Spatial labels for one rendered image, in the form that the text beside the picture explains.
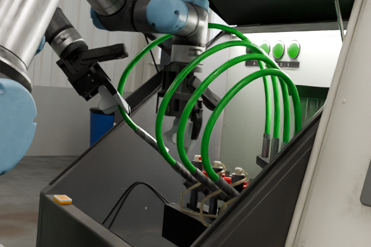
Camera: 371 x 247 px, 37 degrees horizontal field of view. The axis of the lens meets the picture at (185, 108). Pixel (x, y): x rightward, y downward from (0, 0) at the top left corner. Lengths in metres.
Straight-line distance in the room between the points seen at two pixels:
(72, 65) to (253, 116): 0.53
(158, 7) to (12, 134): 0.55
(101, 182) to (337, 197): 0.77
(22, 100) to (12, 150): 0.06
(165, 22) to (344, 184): 0.46
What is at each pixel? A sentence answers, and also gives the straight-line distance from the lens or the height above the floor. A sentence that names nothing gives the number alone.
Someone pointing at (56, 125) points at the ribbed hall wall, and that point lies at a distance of 8.24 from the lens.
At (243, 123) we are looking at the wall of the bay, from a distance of 1.62.
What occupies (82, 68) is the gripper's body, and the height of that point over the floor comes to 1.28.
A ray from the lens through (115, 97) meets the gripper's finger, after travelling 1.31.
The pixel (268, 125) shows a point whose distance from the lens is 1.40.
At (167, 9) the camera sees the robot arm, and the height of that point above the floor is 1.41.
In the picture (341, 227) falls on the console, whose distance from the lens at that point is 0.94.
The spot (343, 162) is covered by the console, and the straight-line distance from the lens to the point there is 0.96.
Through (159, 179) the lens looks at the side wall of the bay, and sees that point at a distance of 1.62.
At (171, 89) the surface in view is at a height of 1.25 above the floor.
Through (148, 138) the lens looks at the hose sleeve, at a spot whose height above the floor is 1.13.
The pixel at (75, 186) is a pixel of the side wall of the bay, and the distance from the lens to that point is 1.52.
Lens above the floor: 1.28
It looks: 3 degrees down
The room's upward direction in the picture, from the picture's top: 5 degrees clockwise
